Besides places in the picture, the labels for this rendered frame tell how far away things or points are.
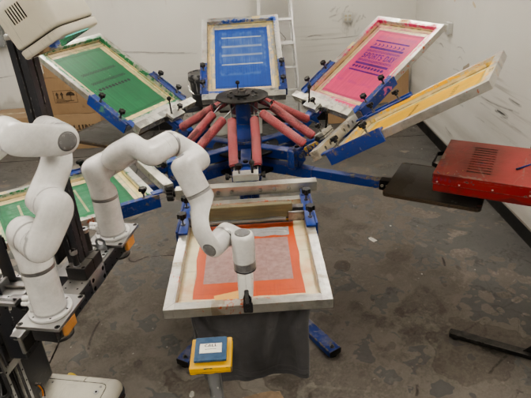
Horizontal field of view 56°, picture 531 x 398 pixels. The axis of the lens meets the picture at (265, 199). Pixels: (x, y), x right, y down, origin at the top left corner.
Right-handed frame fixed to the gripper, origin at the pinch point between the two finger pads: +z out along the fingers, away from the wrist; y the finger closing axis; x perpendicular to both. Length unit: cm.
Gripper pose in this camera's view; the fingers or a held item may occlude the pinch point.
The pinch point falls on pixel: (248, 303)
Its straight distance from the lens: 177.7
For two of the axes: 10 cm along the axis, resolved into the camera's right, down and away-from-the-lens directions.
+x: 10.0, -0.6, 0.1
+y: 0.4, 4.6, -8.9
